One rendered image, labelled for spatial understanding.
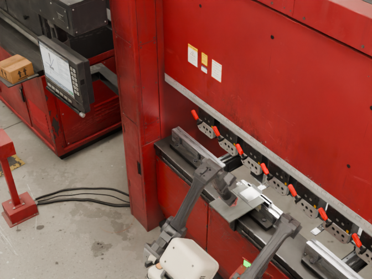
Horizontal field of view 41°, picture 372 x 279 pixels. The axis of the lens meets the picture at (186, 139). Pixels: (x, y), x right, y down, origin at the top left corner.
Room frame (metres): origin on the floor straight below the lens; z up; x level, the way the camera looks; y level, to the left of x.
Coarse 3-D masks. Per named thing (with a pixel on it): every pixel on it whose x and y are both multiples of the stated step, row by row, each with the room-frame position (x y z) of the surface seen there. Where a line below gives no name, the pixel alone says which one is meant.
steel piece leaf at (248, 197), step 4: (248, 188) 2.10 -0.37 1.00; (252, 188) 2.10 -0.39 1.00; (244, 192) 2.07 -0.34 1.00; (248, 192) 2.07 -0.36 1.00; (252, 192) 2.07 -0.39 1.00; (256, 192) 2.07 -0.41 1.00; (240, 196) 2.04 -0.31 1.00; (244, 196) 2.04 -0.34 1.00; (248, 196) 2.04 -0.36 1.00; (252, 196) 2.04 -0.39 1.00; (256, 196) 2.04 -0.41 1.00; (248, 200) 2.00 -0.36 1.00
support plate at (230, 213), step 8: (232, 192) 2.07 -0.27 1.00; (240, 192) 2.07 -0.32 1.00; (216, 200) 2.01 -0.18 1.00; (240, 200) 2.01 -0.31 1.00; (256, 200) 2.01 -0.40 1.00; (216, 208) 1.95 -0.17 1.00; (224, 208) 1.95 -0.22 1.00; (232, 208) 1.95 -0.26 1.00; (240, 208) 1.95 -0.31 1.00; (248, 208) 1.95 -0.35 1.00; (224, 216) 1.88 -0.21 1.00; (232, 216) 1.88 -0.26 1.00; (240, 216) 1.89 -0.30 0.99
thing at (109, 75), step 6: (90, 66) 3.13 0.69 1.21; (96, 66) 3.13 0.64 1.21; (102, 66) 3.13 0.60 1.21; (96, 72) 3.05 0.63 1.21; (102, 72) 3.05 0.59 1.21; (108, 72) 3.05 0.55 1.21; (96, 78) 3.07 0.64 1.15; (102, 78) 3.07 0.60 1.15; (108, 78) 2.97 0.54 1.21; (114, 78) 2.97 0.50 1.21; (108, 84) 2.99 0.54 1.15; (114, 84) 2.90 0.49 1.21; (114, 90) 2.91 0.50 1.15
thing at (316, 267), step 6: (306, 258) 1.68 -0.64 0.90; (312, 258) 1.68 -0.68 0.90; (306, 264) 1.64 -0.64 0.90; (318, 264) 1.64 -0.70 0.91; (312, 270) 1.61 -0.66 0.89; (318, 270) 1.60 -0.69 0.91; (324, 270) 1.60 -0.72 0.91; (318, 276) 1.57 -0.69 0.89; (324, 276) 1.56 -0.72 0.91; (330, 276) 1.56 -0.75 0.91
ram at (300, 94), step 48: (192, 0) 2.51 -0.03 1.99; (240, 0) 2.22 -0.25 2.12; (240, 48) 2.20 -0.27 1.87; (288, 48) 1.96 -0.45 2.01; (336, 48) 1.77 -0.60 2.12; (240, 96) 2.18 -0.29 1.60; (288, 96) 1.93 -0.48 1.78; (336, 96) 1.73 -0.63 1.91; (288, 144) 1.89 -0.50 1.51; (336, 144) 1.69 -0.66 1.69; (336, 192) 1.64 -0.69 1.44
